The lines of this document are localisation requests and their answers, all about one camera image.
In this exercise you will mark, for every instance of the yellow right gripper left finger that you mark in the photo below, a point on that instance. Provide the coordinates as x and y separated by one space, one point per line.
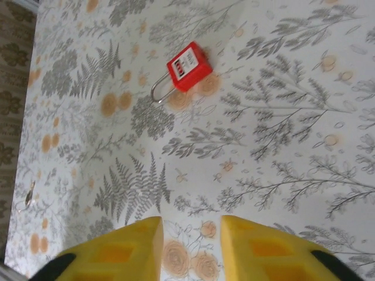
117 257

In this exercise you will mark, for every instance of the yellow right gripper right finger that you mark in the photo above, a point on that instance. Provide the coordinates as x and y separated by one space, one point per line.
263 257

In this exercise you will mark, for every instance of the red padlock with steel shackle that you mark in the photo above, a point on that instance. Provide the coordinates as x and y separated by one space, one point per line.
189 68

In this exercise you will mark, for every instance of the floral patterned table cover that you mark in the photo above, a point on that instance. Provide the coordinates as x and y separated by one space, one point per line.
263 146

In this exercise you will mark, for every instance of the long aluminium table rail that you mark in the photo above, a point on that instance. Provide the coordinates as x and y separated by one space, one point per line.
8 272

